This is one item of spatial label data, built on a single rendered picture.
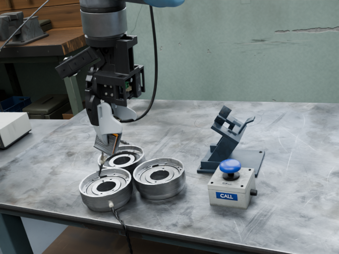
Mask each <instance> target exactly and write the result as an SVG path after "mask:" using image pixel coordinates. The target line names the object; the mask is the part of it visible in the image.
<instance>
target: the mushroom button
mask: <svg viewBox="0 0 339 254"><path fill-rule="evenodd" d="M219 169H220V171H221V172H223V173H227V174H228V176H234V173H235V172H238V171H239V170H240V169H241V163H240V162H239V161H238V160H236V159H227V160H224V161H222V162H221V163H220V165H219Z"/></svg>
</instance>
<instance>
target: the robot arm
mask: <svg viewBox="0 0 339 254"><path fill-rule="evenodd" d="M184 1H185V0H79V2H80V13H81V20H82V28H83V33H84V34H85V40H86V44H87V45H89V46H90V47H88V48H87V49H85V50H83V51H82V52H80V53H78V54H77V55H75V56H70V57H66V58H64V60H63V61H62V62H60V65H59V66H57V67H56V68H55V69H56V71H57V72H58V74H59V75H60V77H61V79H63V78H66V77H71V76H75V75H76V74H77V73H78V72H80V71H81V68H83V67H84V66H86V65H88V64H90V63H91V62H93V61H95V60H96V59H98V58H100V59H101V60H100V61H98V62H97V63H95V64H93V65H91V66H90V67H89V71H88V72H87V74H88V75H87V77H86V80H85V81H86V90H85V95H86V97H85V106H86V112H87V115H88V117H89V120H90V123H91V124H92V125H93V127H94V130H95V132H96V133H97V135H98V136H99V138H100V139H101V141H102V142H103V143H104V144H105V145H108V134H119V133H121V132H122V131H123V126H122V124H121V123H120V122H119V121H118V120H116V119H115V118H114V117H113V115H112V114H114V115H116V116H117V117H119V118H121V119H123V120H126V119H133V120H136V118H137V115H136V112H135V111H133V110H132V109H130V108H129V107H127V99H129V100H130V99H131V98H133V97H134V98H138V97H139V96H140V95H141V94H142V93H141V92H145V78H144V66H142V65H135V64H134V54H133V46H134V45H136V44H138V40H137V36H135V35H127V32H126V31H127V29H128V28H127V13H126V2H129V3H137V4H144V5H150V6H153V7H157V8H164V7H178V6H180V5H181V4H183V3H184ZM140 73H142V85H143V86H141V77H140ZM101 100H104V102H103V103H101V102H100V101H101Z"/></svg>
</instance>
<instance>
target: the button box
mask: <svg viewBox="0 0 339 254"><path fill-rule="evenodd" d="M207 187H208V195H209V203H210V205H214V206H221V207H229V208H236V209H244V210H246V209H247V208H248V206H249V203H250V201H251V199H252V196H257V190H256V186H255V172H254V168H243V167H241V169H240V170H239V171H238V172H235V173H234V176H228V174H227V173H223V172H221V171H220V169H219V166H218V168H217V170H216V171H215V173H214V175H213V176H212V178H211V180H210V181H209V183H208V185H207Z"/></svg>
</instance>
